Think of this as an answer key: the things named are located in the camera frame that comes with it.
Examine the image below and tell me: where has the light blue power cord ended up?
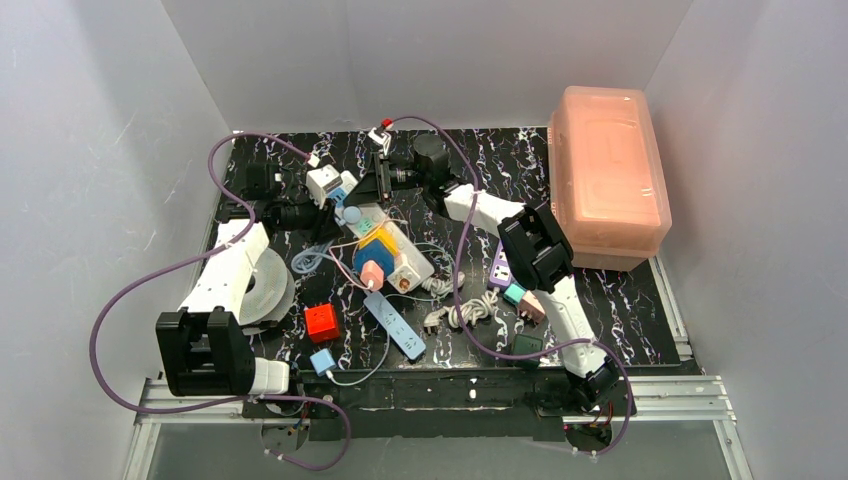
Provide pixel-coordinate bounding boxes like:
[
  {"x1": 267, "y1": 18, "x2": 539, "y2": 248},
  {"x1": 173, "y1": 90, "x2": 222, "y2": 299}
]
[{"x1": 290, "y1": 241, "x2": 336, "y2": 276}]

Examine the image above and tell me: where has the light blue charger plug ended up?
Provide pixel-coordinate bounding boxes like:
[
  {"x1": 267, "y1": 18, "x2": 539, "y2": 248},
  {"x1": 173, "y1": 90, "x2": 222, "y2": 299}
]
[{"x1": 309, "y1": 348, "x2": 337, "y2": 376}]

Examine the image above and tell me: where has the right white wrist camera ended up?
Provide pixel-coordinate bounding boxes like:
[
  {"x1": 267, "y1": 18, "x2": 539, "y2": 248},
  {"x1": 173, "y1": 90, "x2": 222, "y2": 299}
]
[{"x1": 368, "y1": 124, "x2": 392, "y2": 152}]

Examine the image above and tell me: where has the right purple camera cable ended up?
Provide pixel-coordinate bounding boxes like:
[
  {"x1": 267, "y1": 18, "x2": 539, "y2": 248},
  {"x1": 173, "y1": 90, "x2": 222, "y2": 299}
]
[{"x1": 380, "y1": 115, "x2": 634, "y2": 458}]

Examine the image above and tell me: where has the small pink charger plug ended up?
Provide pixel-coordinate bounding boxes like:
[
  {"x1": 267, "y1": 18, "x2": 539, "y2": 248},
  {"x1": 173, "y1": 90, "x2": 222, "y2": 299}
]
[{"x1": 360, "y1": 260, "x2": 385, "y2": 292}]

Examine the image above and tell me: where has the blue cube socket adapter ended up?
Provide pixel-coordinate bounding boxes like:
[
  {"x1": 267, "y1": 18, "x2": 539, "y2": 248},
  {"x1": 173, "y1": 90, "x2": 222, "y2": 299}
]
[{"x1": 353, "y1": 242, "x2": 395, "y2": 279}]

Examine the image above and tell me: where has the pink cube socket adapter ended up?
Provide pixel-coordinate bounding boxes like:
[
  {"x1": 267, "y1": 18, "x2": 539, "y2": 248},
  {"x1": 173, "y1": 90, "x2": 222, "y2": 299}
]
[{"x1": 517, "y1": 291, "x2": 546, "y2": 325}]

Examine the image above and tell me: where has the coiled white power cord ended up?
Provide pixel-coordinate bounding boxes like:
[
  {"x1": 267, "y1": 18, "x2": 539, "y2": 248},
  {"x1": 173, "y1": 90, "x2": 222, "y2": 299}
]
[{"x1": 423, "y1": 291, "x2": 499, "y2": 331}]

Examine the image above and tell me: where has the green cube socket adapter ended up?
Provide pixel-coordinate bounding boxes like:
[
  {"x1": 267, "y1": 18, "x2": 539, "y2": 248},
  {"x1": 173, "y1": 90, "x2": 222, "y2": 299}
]
[{"x1": 510, "y1": 334, "x2": 543, "y2": 370}]

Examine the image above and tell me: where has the white filament spool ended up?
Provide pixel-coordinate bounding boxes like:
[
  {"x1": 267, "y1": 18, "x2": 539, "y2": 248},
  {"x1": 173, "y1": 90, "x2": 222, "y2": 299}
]
[{"x1": 238, "y1": 248, "x2": 295, "y2": 329}]

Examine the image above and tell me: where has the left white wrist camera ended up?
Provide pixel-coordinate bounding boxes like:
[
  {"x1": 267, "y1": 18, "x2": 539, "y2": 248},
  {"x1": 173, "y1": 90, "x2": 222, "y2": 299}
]
[{"x1": 305, "y1": 165, "x2": 342, "y2": 208}]

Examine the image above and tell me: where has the white power strip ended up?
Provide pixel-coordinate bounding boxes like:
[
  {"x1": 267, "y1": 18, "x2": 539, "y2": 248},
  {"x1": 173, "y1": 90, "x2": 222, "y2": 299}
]
[{"x1": 327, "y1": 171, "x2": 434, "y2": 287}]

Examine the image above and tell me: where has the white cube socket adapter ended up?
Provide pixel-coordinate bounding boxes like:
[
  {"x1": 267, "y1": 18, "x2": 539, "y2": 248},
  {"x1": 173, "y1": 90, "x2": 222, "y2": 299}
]
[{"x1": 388, "y1": 261, "x2": 424, "y2": 294}]

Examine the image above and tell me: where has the blue power strip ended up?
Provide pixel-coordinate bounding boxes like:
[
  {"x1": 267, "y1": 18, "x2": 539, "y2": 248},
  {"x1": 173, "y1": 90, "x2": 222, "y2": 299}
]
[{"x1": 364, "y1": 292, "x2": 426, "y2": 361}]

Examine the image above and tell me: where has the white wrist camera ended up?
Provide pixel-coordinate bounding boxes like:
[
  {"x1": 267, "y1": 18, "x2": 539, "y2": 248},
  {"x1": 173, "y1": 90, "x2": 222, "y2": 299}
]
[
  {"x1": 368, "y1": 124, "x2": 392, "y2": 152},
  {"x1": 305, "y1": 165, "x2": 342, "y2": 208}
]

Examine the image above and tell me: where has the yellow cube socket adapter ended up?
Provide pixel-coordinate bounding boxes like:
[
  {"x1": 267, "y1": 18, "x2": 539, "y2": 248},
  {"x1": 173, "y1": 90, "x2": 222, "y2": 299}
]
[{"x1": 358, "y1": 227, "x2": 399, "y2": 257}]

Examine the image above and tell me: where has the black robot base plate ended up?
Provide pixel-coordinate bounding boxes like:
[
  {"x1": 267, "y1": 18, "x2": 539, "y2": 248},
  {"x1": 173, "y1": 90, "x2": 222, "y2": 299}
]
[{"x1": 241, "y1": 367, "x2": 637, "y2": 444}]

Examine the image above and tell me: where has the red cube socket adapter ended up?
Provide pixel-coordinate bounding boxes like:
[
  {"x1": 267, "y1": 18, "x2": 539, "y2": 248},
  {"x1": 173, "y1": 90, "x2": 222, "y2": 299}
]
[{"x1": 304, "y1": 303, "x2": 340, "y2": 344}]

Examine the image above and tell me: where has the pink translucent storage box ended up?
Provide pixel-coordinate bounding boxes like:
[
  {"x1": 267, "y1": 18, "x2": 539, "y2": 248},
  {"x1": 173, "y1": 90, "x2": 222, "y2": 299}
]
[{"x1": 548, "y1": 86, "x2": 672, "y2": 272}]

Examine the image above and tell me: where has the white strip power cord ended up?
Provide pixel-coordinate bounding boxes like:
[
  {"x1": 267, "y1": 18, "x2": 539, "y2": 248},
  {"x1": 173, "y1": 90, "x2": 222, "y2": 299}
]
[{"x1": 420, "y1": 272, "x2": 466, "y2": 299}]

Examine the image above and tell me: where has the teal charger plug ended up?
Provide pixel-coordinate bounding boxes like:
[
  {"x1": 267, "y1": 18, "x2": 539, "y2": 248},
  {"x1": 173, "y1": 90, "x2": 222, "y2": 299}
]
[{"x1": 502, "y1": 283, "x2": 526, "y2": 306}]

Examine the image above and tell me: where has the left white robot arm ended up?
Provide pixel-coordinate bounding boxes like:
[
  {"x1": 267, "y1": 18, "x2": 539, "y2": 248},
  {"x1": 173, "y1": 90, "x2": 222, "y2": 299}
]
[{"x1": 156, "y1": 163, "x2": 342, "y2": 397}]

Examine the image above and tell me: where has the purple cube socket adapter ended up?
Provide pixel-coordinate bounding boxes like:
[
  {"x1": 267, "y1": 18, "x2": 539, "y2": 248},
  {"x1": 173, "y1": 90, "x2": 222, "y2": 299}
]
[{"x1": 487, "y1": 242, "x2": 513, "y2": 292}]

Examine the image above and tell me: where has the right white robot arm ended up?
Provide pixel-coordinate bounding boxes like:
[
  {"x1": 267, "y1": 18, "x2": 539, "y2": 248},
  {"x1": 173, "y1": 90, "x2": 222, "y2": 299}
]
[{"x1": 345, "y1": 127, "x2": 619, "y2": 410}]

